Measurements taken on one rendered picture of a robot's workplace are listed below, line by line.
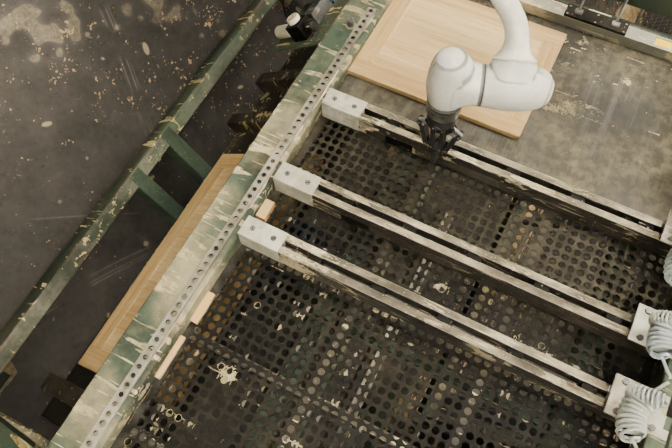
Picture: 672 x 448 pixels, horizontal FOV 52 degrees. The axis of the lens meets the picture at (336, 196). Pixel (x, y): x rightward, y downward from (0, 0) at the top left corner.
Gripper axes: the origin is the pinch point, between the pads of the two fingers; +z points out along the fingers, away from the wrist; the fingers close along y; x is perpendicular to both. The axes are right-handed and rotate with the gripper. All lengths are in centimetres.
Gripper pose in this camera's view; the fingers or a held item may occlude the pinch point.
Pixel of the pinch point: (435, 152)
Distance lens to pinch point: 194.7
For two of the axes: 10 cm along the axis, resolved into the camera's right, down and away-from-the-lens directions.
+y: 8.9, 3.9, -2.4
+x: 4.6, -7.9, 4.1
